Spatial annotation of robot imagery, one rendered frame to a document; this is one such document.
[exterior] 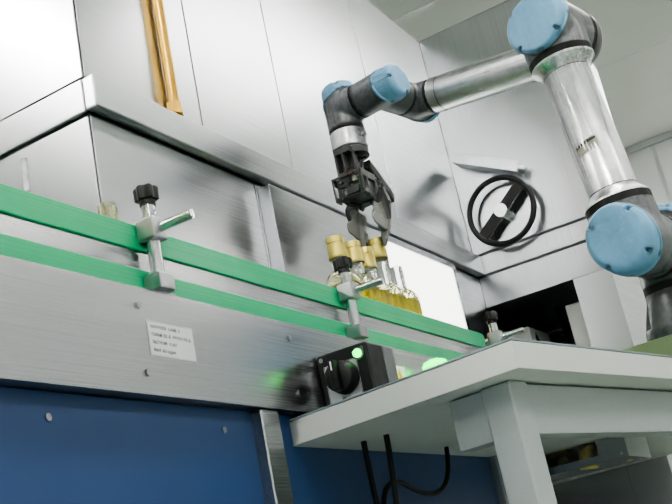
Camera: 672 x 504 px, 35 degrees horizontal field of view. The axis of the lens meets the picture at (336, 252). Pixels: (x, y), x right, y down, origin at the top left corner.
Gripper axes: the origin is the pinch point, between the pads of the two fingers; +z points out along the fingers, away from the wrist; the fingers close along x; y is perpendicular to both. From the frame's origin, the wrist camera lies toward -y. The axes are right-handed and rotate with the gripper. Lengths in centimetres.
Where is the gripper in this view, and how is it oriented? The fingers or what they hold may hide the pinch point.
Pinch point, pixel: (376, 243)
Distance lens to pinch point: 212.9
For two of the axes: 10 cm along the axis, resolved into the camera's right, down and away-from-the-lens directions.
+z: 2.0, 9.3, -3.2
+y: -5.0, -1.8, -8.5
